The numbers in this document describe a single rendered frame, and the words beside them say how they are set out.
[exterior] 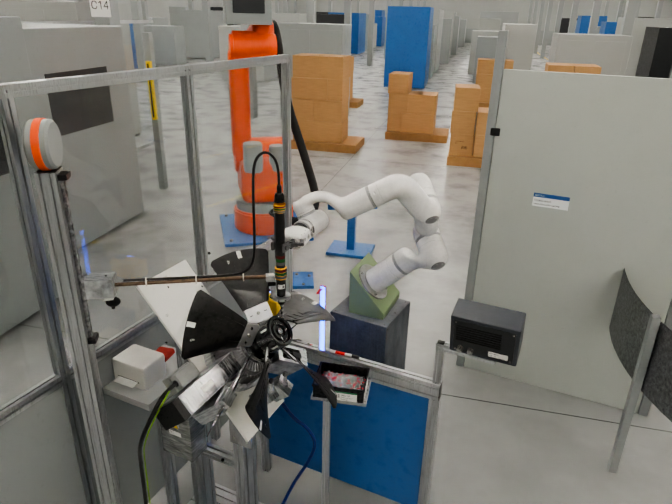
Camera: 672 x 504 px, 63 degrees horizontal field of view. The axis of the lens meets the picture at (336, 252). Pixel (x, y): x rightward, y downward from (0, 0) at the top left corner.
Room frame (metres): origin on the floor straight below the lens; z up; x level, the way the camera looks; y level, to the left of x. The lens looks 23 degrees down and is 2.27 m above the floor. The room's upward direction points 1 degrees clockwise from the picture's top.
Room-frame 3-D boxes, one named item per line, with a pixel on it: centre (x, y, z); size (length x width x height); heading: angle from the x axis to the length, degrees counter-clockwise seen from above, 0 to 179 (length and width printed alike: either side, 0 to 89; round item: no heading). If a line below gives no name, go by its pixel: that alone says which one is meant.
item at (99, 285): (1.70, 0.82, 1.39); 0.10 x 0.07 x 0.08; 100
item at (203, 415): (1.53, 0.41, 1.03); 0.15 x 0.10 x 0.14; 65
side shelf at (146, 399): (1.94, 0.75, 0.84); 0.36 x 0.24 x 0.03; 155
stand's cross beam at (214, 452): (1.78, 0.45, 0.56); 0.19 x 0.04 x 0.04; 65
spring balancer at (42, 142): (1.68, 0.91, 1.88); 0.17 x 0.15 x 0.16; 155
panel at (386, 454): (2.10, -0.04, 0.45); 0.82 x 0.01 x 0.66; 65
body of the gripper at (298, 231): (1.91, 0.15, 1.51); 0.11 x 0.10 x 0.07; 155
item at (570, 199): (3.05, -1.42, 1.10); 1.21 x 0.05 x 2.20; 65
